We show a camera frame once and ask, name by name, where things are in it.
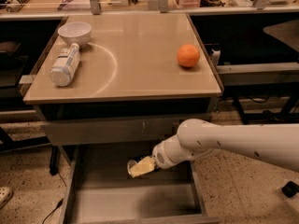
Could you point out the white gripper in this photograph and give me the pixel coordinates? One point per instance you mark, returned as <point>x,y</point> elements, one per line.
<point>163,156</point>

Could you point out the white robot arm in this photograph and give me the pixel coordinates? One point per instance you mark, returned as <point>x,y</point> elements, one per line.
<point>276,144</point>

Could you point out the open middle drawer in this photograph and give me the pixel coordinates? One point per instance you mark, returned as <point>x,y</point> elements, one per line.
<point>100,190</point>

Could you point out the grey drawer cabinet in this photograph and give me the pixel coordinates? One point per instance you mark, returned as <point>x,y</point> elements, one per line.
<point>129,87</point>

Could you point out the black table leg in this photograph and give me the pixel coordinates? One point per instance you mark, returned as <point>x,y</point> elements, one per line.
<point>240,110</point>

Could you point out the orange fruit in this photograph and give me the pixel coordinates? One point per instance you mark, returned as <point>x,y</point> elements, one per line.
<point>188,55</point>

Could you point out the clear plastic water bottle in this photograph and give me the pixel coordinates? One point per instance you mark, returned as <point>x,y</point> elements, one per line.
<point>65,66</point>

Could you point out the white shoe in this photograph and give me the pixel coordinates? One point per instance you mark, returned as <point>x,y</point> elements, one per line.
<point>5,195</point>

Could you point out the black caster wheel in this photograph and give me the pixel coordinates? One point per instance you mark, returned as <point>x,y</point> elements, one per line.
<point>290,189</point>

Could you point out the white bowl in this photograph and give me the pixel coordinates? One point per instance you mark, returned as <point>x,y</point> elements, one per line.
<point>75,32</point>

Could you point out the black spring tool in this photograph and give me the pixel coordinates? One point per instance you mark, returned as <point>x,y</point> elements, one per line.
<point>15,5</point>

